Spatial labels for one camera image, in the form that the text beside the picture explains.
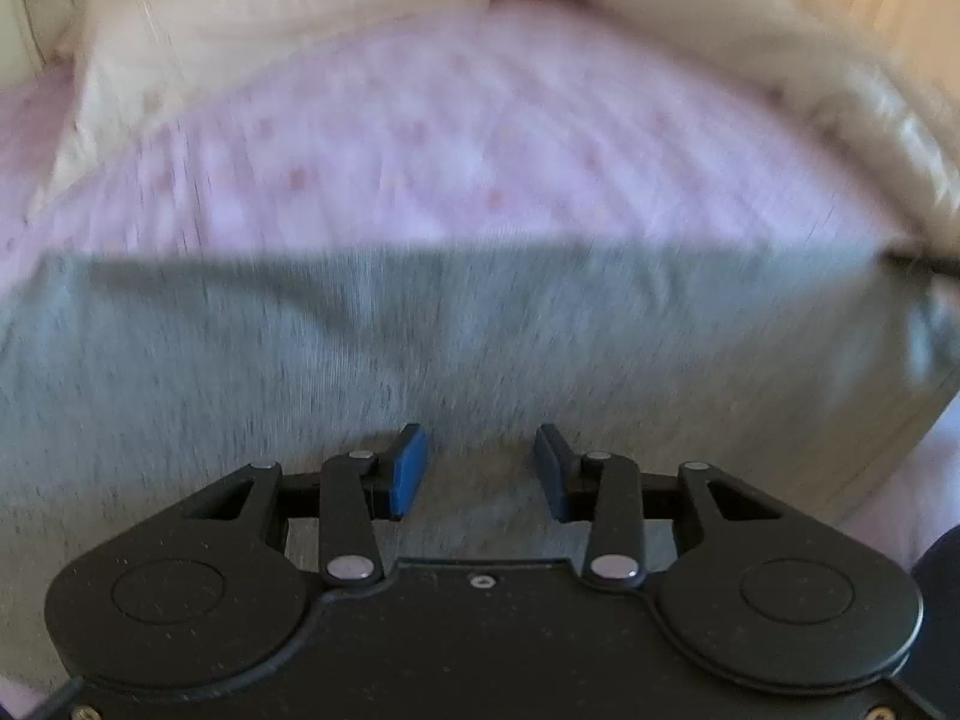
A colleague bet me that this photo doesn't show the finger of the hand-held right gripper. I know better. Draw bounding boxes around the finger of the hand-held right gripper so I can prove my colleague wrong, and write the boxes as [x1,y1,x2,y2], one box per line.
[885,240,960,280]

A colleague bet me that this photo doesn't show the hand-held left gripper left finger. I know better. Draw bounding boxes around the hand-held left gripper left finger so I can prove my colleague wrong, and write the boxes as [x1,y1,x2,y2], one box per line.
[180,423,432,590]

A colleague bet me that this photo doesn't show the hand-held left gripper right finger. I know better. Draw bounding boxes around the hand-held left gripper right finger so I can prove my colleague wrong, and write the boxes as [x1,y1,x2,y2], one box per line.
[532,423,786,590]

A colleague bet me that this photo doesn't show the grey pants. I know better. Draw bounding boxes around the grey pants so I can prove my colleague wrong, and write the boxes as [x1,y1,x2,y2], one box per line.
[0,229,960,698]

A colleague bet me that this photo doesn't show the cream pillow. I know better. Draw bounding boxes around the cream pillow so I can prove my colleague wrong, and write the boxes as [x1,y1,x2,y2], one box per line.
[34,0,526,211]

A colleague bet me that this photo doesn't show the white tufted headboard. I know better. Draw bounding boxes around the white tufted headboard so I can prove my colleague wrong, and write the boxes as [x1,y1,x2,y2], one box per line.
[0,0,162,83]

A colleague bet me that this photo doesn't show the pink patterned bed sheet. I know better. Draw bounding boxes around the pink patterned bed sheet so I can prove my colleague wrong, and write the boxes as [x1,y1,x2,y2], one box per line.
[0,0,960,720]

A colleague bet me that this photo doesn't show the cream duvet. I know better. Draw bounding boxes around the cream duvet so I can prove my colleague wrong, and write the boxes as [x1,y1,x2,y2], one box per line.
[525,0,960,248]

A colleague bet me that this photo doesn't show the person's leg in blue trousers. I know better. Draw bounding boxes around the person's leg in blue trousers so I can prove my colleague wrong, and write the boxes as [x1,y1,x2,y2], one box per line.
[909,521,960,713]

